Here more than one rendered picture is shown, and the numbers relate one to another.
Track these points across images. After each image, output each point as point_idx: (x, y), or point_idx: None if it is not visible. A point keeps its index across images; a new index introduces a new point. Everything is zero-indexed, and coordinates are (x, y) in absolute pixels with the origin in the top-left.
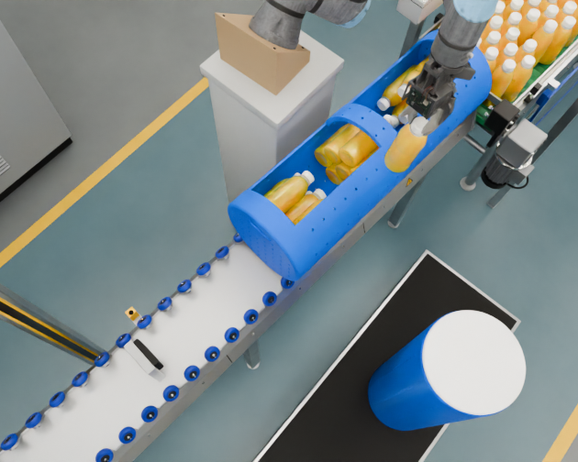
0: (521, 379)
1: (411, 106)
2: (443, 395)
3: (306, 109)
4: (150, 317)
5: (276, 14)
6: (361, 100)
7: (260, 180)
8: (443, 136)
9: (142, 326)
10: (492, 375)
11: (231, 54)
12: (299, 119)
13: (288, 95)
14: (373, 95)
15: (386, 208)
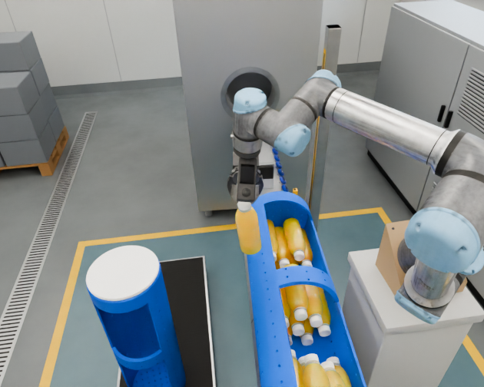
0: (88, 282)
1: None
2: (128, 246)
3: (363, 305)
4: (284, 189)
5: None
6: (343, 336)
7: (315, 230)
8: (258, 355)
9: (282, 185)
10: (107, 271)
11: None
12: (359, 300)
13: (370, 271)
14: (346, 360)
15: (255, 347)
